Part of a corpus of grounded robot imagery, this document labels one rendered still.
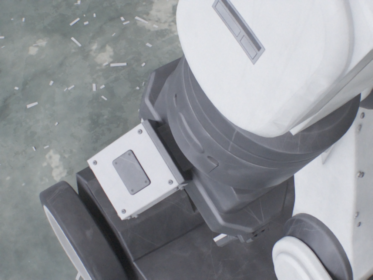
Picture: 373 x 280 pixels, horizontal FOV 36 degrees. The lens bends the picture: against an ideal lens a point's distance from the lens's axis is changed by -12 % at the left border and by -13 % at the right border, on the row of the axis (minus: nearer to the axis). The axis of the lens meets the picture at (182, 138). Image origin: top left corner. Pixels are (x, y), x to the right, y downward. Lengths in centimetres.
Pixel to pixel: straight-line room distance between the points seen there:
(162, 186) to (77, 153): 72
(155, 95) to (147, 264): 46
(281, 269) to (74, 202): 29
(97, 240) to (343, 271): 33
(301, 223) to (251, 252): 16
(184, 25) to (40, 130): 89
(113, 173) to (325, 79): 23
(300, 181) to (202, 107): 43
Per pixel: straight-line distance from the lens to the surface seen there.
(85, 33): 122
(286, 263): 72
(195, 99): 28
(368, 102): 50
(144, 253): 83
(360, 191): 63
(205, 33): 22
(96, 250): 81
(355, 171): 60
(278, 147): 27
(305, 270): 70
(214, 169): 31
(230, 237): 42
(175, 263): 84
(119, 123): 111
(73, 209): 83
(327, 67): 17
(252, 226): 39
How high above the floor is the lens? 97
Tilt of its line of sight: 61 degrees down
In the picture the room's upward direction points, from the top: 13 degrees clockwise
